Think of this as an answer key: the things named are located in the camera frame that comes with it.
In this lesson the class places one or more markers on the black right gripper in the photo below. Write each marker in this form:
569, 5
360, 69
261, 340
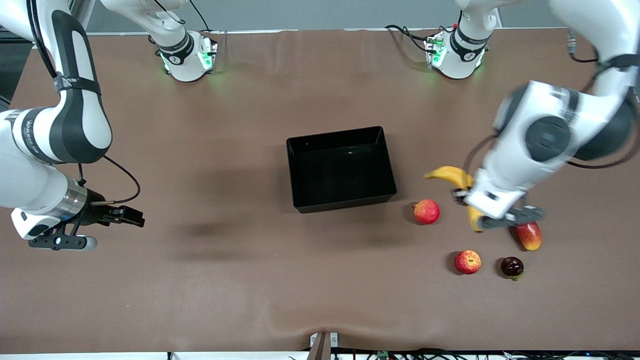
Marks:
96, 213

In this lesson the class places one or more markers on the yellow banana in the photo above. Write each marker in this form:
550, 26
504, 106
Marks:
450, 175

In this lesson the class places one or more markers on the small red yellow apple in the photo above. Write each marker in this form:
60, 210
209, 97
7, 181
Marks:
467, 262

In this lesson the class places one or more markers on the black rectangular plastic box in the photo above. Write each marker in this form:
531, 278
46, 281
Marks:
345, 170

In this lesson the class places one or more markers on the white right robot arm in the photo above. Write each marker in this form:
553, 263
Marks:
75, 125

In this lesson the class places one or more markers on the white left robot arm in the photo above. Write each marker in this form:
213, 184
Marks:
545, 135

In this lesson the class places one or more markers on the large red apple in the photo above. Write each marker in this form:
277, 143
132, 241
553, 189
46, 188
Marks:
426, 212

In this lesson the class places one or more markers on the red yellow mango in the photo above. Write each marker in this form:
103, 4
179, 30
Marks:
531, 238

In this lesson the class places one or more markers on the dark purple plum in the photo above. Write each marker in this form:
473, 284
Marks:
512, 267

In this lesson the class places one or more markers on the table cover sheet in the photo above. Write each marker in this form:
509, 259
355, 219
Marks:
200, 280

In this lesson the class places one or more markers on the grey metal mount bracket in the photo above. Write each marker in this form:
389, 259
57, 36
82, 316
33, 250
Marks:
322, 346

